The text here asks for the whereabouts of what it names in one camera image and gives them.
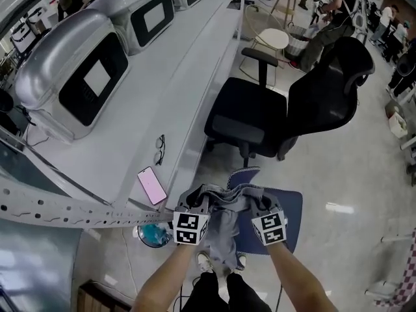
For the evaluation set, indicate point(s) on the white storage box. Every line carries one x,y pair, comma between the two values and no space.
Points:
398,122

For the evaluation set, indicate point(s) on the person's right forearm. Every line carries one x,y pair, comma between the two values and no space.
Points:
299,278

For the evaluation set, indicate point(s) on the black office chair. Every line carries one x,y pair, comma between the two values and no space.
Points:
247,102

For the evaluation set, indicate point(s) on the person's left forearm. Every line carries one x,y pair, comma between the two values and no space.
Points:
162,278

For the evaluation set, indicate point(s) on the wooden crate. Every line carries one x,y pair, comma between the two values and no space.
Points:
97,299

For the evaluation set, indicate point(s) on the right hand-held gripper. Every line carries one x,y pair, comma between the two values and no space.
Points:
271,227

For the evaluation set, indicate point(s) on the blue fabric chair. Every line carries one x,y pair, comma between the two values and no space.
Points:
286,213

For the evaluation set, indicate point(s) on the wicker basket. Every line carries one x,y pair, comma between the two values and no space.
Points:
297,41

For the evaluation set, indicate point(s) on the grey knit clothes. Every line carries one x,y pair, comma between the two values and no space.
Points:
224,226

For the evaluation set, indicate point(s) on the person's white shoe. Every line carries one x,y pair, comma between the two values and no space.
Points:
204,262
241,261

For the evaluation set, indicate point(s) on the person's black trousers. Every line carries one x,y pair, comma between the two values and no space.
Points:
208,294

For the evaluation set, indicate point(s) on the blue trash bin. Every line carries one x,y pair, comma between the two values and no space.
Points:
154,236

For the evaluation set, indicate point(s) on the black eyeglasses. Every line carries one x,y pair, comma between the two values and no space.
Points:
160,149

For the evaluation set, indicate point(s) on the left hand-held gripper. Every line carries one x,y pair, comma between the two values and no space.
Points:
188,227

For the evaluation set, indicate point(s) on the person's left white shoe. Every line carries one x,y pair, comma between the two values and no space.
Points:
204,262

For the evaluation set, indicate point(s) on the pink smartphone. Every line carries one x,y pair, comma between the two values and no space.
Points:
152,185

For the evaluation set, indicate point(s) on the white metal shelf rack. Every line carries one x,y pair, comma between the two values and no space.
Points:
146,109

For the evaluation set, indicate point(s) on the person's right white shoe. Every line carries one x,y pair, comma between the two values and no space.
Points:
241,261

